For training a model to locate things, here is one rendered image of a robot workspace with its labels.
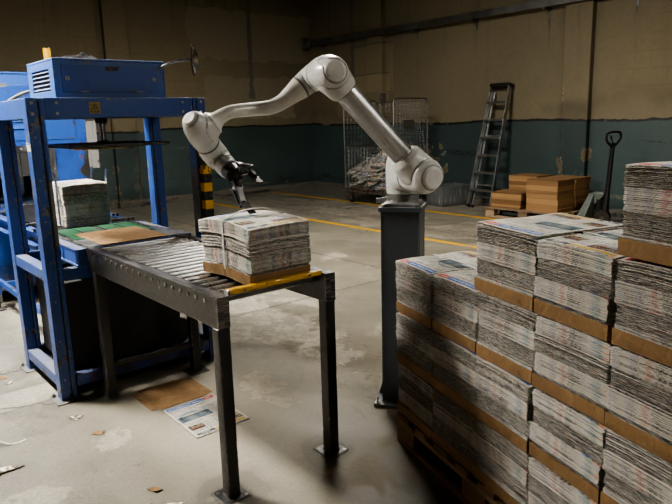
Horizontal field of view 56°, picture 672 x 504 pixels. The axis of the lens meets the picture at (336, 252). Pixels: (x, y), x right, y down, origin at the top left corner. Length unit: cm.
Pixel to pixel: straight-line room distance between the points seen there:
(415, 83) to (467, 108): 123
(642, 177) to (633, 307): 31
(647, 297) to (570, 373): 37
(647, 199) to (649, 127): 757
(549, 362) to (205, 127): 154
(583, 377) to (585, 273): 29
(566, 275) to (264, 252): 111
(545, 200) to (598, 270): 694
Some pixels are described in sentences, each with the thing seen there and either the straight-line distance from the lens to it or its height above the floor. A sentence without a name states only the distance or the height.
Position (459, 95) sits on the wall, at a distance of 1085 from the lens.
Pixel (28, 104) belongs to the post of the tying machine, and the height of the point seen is 152.
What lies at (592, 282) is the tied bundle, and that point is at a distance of 179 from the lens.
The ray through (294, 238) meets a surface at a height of 96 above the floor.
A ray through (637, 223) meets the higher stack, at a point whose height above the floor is 115.
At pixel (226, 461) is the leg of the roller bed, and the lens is 256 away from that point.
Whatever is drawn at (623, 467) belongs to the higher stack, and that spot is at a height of 53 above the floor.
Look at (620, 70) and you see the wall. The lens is 941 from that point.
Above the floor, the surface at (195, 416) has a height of 1.
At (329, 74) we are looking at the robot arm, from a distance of 260.
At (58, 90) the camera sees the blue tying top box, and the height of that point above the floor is 159.
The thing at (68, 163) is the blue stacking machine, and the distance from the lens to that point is 589.
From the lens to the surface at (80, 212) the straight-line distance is 426.
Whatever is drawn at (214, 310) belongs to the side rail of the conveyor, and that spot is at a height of 75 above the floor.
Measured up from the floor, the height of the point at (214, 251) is 90.
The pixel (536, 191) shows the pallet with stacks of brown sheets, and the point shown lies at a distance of 875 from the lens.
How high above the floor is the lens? 141
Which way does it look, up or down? 12 degrees down
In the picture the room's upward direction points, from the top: 2 degrees counter-clockwise
